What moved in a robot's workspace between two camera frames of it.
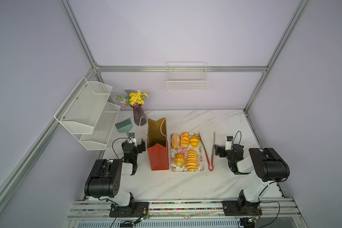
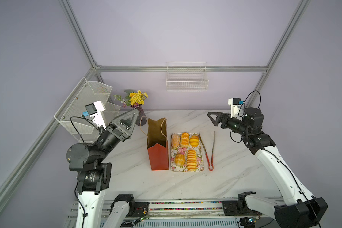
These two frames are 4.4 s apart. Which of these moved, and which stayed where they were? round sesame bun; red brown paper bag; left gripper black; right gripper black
Moved: right gripper black; left gripper black
Stayed: round sesame bun; red brown paper bag
